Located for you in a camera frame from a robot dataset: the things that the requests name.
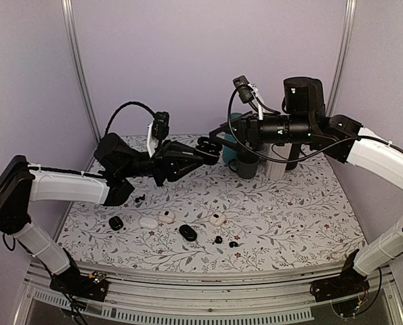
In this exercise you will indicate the black earbud pair left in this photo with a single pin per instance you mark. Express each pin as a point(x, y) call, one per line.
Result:
point(140, 198)

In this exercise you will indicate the black earbud charging case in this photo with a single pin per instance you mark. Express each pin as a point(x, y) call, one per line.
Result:
point(208, 150)

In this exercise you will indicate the white open earbud case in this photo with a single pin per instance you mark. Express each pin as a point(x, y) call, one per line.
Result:
point(167, 217)

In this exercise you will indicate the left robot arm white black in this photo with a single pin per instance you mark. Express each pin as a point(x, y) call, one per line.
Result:
point(22, 183)

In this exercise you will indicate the teal tall vase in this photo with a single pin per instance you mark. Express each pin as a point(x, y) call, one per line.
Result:
point(227, 153)

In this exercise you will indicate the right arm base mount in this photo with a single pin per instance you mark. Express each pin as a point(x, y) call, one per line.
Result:
point(348, 282)

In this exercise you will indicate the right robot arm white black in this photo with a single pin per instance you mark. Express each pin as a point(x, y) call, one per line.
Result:
point(304, 121)

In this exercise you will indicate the front aluminium rail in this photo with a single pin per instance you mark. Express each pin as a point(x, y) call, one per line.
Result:
point(267, 297)

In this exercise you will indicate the cream earbud case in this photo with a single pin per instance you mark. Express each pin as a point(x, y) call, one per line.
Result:
point(217, 219)

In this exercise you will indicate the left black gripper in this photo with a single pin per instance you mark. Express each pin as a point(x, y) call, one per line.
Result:
point(163, 164)

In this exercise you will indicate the left aluminium frame post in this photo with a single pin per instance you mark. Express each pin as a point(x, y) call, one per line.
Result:
point(71, 31)

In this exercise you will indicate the black oval earbud case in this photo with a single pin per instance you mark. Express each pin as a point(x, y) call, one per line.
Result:
point(188, 233)

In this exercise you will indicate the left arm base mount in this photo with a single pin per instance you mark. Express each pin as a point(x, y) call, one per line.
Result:
point(73, 283)

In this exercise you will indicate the black small earbud case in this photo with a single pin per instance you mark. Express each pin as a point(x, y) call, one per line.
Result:
point(115, 223)

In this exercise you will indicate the white closed earbud case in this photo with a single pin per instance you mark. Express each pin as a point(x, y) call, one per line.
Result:
point(148, 223)

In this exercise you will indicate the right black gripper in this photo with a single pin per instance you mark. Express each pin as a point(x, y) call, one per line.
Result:
point(246, 129)

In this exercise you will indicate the aluminium frame post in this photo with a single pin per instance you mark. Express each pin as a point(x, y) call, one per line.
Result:
point(346, 35)
point(71, 31)

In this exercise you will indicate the right aluminium frame post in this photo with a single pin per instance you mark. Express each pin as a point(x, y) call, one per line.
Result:
point(346, 35)

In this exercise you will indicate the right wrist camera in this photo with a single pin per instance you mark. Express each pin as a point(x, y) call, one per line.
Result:
point(249, 94)

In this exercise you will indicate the floral patterned table mat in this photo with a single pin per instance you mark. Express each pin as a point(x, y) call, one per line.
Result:
point(301, 220)

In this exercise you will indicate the white ribbed vase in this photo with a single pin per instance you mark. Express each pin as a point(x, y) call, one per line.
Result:
point(275, 171)

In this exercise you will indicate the dark grey mug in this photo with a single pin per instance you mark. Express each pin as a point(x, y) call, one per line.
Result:
point(244, 165)

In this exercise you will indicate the dark brown cylinder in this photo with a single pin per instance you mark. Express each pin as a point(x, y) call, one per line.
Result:
point(293, 155)

